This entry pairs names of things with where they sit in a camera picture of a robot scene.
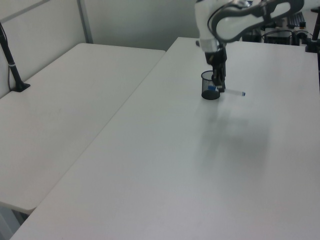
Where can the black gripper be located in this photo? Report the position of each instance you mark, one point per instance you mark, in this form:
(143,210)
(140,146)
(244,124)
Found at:
(215,58)

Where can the blue capped white marker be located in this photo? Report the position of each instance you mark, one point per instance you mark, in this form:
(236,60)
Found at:
(235,92)

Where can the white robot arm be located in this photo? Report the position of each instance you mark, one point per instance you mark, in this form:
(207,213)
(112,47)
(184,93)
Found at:
(205,20)

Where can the black mesh pen cup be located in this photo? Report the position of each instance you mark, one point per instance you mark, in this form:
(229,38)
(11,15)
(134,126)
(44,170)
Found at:
(207,94)

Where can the black equipment box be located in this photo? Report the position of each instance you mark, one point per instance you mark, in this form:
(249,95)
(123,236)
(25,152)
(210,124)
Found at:
(278,37)

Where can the black pole with white band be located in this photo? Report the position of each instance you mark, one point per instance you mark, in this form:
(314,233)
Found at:
(11,63)

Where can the black table clamp mount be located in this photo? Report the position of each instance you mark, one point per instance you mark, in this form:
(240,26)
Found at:
(313,42)

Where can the grey metal partition post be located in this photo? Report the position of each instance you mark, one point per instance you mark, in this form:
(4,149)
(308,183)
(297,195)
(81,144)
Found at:
(86,21)

